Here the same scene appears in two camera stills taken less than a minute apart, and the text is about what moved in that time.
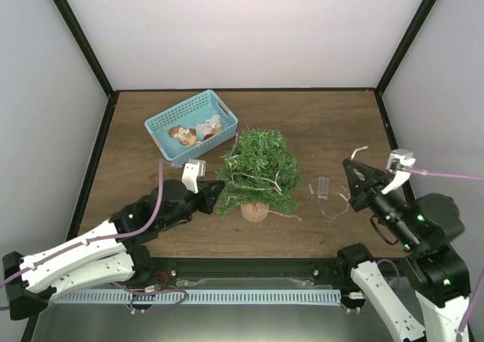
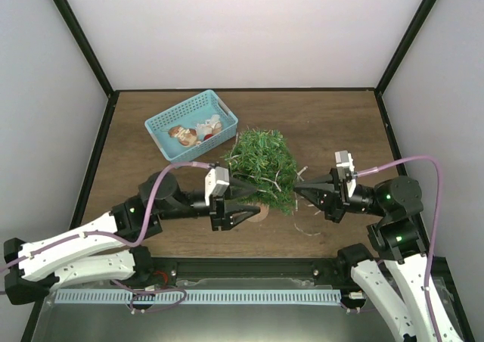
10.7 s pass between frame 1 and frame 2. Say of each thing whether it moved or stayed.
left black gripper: moved
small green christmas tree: stayed
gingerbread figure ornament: stayed
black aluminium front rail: stayed
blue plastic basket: stayed
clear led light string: moved
